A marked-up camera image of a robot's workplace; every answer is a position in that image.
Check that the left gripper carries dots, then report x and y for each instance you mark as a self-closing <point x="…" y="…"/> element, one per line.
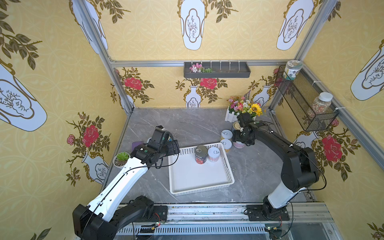
<point x="160" y="135"/>

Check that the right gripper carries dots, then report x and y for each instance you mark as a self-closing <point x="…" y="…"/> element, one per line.
<point x="245" y="120"/>

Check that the pink small can back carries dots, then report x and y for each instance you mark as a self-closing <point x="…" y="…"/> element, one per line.
<point x="238" y="145"/>

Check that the pink small can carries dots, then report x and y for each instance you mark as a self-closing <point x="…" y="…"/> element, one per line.
<point x="238" y="145"/>
<point x="214" y="154"/>

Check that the pink small can front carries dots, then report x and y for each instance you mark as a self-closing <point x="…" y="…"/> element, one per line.
<point x="214" y="154"/>

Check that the red labelled tin can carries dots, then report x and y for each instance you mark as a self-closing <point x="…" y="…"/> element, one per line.
<point x="201" y="153"/>

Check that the white plastic basket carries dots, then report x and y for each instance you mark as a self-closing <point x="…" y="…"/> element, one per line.
<point x="186" y="176"/>

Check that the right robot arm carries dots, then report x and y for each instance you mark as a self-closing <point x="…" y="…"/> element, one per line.
<point x="299" y="170"/>

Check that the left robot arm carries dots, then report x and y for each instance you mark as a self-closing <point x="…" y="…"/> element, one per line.
<point x="120" y="186"/>

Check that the blue can near flowers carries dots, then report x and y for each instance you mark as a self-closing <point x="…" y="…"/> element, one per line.
<point x="236" y="126"/>

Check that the yellow small can back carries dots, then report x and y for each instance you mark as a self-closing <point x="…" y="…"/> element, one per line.
<point x="226" y="134"/>

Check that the purple small object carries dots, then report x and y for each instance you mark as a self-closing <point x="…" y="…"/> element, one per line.
<point x="136" y="145"/>

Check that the flower box white fence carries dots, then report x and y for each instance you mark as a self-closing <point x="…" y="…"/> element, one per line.
<point x="240" y="105"/>

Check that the potted succulent white pot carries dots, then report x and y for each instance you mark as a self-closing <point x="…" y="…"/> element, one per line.
<point x="121" y="159"/>

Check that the clear jar white lid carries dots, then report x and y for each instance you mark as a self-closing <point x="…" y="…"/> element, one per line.
<point x="321" y="103"/>

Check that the pink artificial flowers on shelf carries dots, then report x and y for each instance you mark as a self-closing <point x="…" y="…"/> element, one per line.
<point x="198" y="68"/>

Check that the patterned jar on rack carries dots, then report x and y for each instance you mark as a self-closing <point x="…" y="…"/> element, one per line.
<point x="292" y="68"/>

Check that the grey wall shelf tray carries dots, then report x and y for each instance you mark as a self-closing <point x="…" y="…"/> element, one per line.
<point x="222" y="70"/>

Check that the black wire wall basket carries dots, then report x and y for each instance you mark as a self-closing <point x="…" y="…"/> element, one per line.
<point x="294" y="109"/>

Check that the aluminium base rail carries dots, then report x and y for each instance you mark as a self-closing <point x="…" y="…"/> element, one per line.
<point x="300" y="221"/>

